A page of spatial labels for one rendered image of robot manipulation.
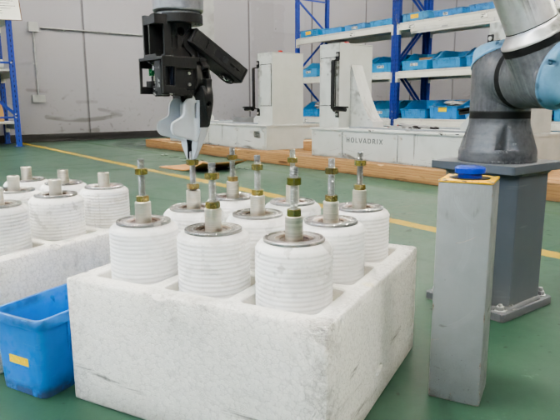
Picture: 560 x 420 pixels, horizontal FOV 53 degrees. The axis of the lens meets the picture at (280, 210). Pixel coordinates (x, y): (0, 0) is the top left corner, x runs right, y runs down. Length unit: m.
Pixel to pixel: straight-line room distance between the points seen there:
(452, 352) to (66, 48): 6.80
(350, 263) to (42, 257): 0.52
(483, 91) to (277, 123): 3.17
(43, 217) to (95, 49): 6.42
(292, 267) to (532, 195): 0.66
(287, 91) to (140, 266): 3.60
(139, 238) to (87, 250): 0.31
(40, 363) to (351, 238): 0.47
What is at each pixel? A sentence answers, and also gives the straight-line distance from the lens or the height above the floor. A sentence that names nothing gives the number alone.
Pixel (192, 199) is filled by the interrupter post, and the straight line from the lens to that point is 0.89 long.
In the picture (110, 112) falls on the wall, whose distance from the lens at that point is 7.46.
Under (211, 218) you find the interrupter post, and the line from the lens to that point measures 0.72.
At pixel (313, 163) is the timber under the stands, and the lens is 3.65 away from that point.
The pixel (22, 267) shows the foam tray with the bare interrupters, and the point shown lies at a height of 0.16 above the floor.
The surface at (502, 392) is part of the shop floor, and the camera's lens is 0.91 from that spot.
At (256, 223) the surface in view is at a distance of 0.79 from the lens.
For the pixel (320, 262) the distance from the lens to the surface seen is 0.65.
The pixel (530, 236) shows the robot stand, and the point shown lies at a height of 0.16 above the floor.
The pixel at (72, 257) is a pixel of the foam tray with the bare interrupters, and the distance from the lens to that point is 1.05.
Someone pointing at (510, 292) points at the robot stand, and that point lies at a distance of 1.19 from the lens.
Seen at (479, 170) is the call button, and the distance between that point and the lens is 0.79.
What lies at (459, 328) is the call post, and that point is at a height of 0.11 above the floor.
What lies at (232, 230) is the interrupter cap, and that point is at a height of 0.25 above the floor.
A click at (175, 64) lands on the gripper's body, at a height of 0.47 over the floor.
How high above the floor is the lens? 0.41
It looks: 11 degrees down
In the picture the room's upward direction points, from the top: straight up
